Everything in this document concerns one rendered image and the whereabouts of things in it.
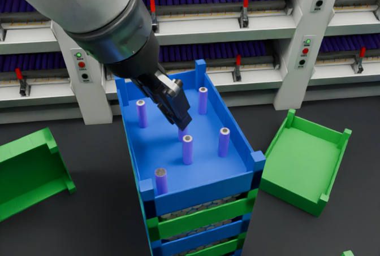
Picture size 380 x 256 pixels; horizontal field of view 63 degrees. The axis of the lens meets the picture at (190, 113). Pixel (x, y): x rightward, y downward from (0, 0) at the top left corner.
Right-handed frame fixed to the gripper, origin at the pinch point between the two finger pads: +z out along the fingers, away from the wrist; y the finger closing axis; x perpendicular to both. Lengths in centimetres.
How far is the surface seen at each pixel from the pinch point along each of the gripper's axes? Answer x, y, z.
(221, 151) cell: 0.2, 8.3, 7.7
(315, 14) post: 54, -2, 29
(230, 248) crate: -12.9, 15.8, 27.9
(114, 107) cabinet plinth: -2, -47, 40
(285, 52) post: 46, -8, 41
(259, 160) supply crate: 1.3, 16.7, 1.6
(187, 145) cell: -3.3, 5.0, 1.8
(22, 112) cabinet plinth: -23, -68, 29
